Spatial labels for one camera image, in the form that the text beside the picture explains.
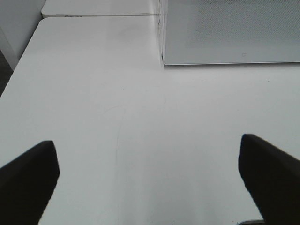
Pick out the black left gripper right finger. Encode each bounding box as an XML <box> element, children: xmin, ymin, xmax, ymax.
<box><xmin>238</xmin><ymin>134</ymin><xmax>300</xmax><ymax>225</ymax></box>

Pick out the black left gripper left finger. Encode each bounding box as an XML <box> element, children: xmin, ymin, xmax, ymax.
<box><xmin>0</xmin><ymin>141</ymin><xmax>60</xmax><ymax>225</ymax></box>

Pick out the white microwave door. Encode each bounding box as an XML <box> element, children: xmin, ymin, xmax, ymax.
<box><xmin>161</xmin><ymin>0</ymin><xmax>300</xmax><ymax>65</ymax></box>

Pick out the white microwave oven body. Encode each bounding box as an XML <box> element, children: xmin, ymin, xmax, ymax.
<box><xmin>153</xmin><ymin>0</ymin><xmax>168</xmax><ymax>65</ymax></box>

